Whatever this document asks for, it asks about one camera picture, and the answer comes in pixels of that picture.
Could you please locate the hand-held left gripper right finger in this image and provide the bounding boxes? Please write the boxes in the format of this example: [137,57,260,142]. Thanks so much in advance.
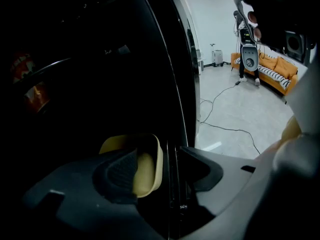
[174,145,256,239]

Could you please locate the person's khaki trousers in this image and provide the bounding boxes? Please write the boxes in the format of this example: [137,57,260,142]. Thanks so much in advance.
[281,115,303,142]

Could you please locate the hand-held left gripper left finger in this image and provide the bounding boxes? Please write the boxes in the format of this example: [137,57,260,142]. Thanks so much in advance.
[22,147,166,240]

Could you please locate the striped blanket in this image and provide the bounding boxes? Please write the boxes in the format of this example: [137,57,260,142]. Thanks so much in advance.
[234,57,292,90]

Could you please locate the person's right hand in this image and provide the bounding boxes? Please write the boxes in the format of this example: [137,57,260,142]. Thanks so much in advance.
[247,10,263,41]

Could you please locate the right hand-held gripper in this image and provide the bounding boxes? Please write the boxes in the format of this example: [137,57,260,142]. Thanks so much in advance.
[258,0,319,63]

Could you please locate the orange sofa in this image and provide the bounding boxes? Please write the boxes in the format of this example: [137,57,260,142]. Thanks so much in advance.
[230,49,300,97]

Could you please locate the beige plastic tray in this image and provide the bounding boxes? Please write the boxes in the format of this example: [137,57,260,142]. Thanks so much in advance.
[99,133,164,199]

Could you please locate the silver suitcase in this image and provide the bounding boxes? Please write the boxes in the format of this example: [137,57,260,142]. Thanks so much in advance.
[211,43,225,68]

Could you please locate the orange food package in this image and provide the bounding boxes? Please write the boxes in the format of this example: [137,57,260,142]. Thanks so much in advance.
[9,51,52,115]

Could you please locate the black power cable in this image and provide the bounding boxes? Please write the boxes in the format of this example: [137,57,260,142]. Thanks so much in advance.
[198,80,242,125]
[199,120,262,156]

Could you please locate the grey pod-shaped device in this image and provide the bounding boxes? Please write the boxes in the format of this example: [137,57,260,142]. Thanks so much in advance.
[240,43,260,73]

